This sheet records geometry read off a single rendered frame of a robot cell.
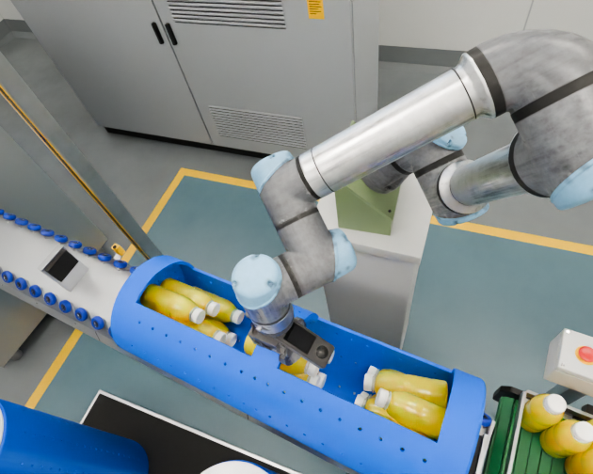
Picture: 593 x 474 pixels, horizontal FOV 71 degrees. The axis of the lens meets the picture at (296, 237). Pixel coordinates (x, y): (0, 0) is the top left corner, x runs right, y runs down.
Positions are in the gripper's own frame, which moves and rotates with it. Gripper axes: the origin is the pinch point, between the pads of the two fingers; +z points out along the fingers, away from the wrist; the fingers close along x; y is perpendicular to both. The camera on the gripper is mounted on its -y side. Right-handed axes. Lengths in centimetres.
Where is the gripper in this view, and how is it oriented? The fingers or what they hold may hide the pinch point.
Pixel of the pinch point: (299, 355)
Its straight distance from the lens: 92.1
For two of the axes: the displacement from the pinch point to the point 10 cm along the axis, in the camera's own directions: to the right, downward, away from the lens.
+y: -8.9, -2.9, 3.5
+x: -4.3, 7.8, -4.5
